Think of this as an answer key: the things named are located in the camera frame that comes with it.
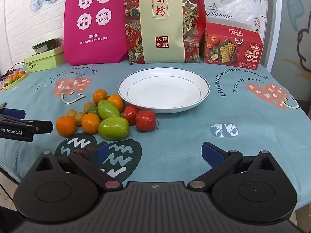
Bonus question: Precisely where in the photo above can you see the white floral plastic bag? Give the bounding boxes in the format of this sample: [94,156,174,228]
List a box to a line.
[199,0,268,33]

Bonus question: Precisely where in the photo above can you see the light green box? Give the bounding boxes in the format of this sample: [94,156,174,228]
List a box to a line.
[24,46,65,73]

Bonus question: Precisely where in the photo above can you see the orange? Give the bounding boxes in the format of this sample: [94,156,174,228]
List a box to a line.
[107,94,125,112]
[93,89,109,104]
[81,113,101,134]
[56,116,77,137]

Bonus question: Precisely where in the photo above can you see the red cracker box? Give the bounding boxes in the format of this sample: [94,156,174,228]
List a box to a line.
[204,22,263,71]

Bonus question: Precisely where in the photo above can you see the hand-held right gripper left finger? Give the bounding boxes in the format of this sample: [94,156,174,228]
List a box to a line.
[29,142,123,192]

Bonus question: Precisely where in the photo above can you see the pile of small fruits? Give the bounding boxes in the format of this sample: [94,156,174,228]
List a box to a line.
[3,71,26,87]

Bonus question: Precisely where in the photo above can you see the red and beige gift box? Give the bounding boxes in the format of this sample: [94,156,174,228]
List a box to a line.
[122,0,207,65]

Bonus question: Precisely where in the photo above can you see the yellow tray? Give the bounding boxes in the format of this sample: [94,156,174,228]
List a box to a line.
[1,71,28,90]

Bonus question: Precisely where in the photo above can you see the green bowl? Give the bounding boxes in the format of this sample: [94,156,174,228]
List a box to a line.
[32,38,64,54]

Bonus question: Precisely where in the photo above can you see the black cable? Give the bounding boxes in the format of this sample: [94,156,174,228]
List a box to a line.
[0,62,25,83]

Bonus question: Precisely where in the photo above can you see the blue printed tablecloth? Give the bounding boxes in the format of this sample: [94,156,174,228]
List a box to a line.
[0,59,311,214]

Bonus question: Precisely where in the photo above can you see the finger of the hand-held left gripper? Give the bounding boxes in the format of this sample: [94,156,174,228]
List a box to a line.
[0,103,26,119]
[0,114,54,134]

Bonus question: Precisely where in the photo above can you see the magenta gift box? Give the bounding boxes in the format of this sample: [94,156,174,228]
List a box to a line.
[63,0,129,66]

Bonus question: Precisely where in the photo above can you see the cartoon wall decal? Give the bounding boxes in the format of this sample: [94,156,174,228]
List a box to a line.
[287,0,311,78]

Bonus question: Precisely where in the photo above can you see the brown kiwi fruit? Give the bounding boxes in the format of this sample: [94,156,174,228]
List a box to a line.
[83,102,96,114]

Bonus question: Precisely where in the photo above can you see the white plate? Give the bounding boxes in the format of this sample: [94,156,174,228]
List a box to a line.
[118,68,210,114]

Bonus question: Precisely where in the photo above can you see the green mango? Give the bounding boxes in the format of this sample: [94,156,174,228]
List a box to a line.
[97,99,121,120]
[98,116,130,141]

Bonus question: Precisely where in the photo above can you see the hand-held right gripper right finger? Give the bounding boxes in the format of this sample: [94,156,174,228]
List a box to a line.
[187,142,279,191]

